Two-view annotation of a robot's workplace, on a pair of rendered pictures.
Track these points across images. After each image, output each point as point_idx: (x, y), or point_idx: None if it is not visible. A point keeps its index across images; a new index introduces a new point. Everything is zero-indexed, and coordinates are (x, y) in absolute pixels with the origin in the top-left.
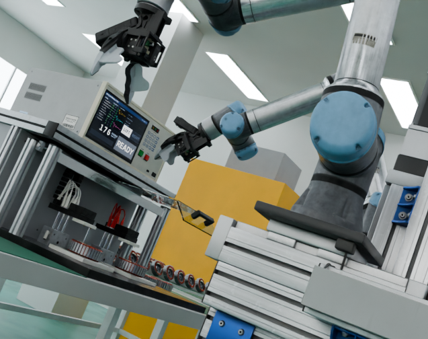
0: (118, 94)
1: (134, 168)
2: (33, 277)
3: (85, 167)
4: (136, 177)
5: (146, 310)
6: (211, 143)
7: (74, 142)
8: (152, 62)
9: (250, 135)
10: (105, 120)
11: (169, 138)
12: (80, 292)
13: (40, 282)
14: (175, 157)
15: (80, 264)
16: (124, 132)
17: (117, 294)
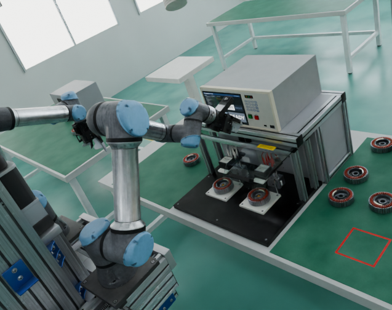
0: (210, 89)
1: (253, 127)
2: (148, 206)
3: (215, 138)
4: (250, 135)
5: (202, 231)
6: (210, 126)
7: (203, 127)
8: (84, 143)
9: (162, 141)
10: (214, 107)
11: None
12: (166, 214)
13: (151, 208)
14: (234, 127)
15: (185, 199)
16: (229, 108)
17: (181, 219)
